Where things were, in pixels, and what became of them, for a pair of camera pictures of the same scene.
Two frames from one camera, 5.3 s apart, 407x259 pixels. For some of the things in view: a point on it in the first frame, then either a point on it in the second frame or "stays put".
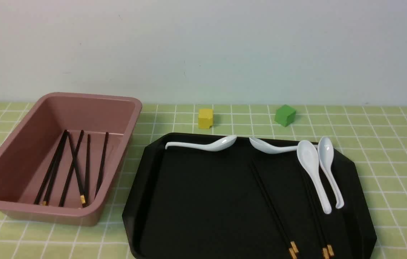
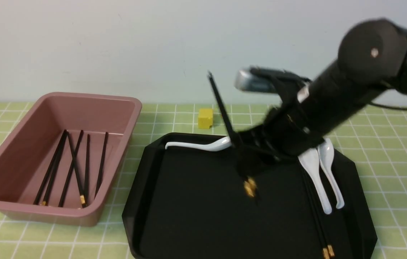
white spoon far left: (214, 146) stays put
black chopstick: (292, 243) -> (250, 187)
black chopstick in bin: (82, 197) stays put
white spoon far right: (326, 151) stays put
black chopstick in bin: (45, 202) stays put
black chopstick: (290, 249) -> (227, 121)
